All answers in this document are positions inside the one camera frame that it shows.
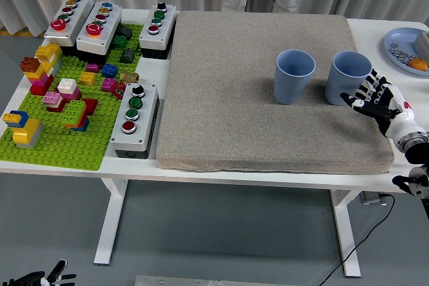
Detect yellow and white brick stack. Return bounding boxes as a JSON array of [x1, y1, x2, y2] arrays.
[[34, 43, 64, 78]]

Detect orange fruit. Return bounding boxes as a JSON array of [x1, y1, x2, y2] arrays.
[[408, 58, 429, 72]]

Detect four-button control box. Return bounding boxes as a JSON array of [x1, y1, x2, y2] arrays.
[[109, 82, 160, 159], [138, 2, 178, 60]]

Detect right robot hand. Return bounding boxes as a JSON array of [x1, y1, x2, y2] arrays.
[[339, 68, 424, 139]]

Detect pink and red brick stack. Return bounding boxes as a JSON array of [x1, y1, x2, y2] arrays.
[[42, 91, 67, 113]]

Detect grey power box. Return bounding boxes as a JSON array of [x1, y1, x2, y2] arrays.
[[360, 191, 387, 205]]

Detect black power cable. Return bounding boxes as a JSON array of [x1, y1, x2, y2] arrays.
[[318, 192, 395, 286]]

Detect grey-brown mat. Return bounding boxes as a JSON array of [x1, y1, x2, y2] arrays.
[[156, 10, 395, 175]]

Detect white and magenta brick stack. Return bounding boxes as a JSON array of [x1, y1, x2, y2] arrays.
[[56, 78, 83, 102]]

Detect green toy brick baseplate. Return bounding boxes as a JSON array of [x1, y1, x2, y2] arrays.
[[0, 23, 145, 170]]

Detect red toy brick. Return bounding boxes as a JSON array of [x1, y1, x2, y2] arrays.
[[81, 98, 99, 117]]

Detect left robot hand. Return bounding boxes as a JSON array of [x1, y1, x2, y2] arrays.
[[0, 259, 77, 286]]

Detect five-button control box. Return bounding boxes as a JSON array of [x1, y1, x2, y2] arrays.
[[76, 0, 123, 56], [44, 0, 94, 48]]

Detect brown yellow red brick stack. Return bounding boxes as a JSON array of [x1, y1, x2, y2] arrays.
[[19, 56, 55, 96]]

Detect grey sloped toy brick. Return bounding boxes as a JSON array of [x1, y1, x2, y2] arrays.
[[119, 48, 136, 64]]

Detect green orange blue brick stack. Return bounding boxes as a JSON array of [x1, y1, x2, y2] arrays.
[[62, 99, 90, 133]]

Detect grey metal block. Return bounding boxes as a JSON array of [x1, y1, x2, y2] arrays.
[[412, 30, 429, 56]]

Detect blue toy brick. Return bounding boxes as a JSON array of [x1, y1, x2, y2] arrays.
[[101, 63, 119, 78]]

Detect white table leg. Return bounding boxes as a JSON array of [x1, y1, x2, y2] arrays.
[[93, 178, 129, 265], [330, 189, 362, 279]]

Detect blue plate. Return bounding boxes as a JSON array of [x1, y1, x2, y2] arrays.
[[383, 27, 429, 76]]

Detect dark green toy brick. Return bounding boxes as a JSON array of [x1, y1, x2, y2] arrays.
[[111, 34, 129, 50]]

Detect yellow blue grey brick stack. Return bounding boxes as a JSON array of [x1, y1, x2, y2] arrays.
[[2, 110, 45, 150]]

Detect blue ribbed plastic cup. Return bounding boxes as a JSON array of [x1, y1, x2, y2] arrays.
[[273, 49, 316, 105], [324, 50, 373, 106]]

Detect black curved toy brick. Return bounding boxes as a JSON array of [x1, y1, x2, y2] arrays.
[[116, 25, 133, 40]]

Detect yellow toy brick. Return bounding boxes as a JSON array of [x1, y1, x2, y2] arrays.
[[78, 71, 98, 86]]

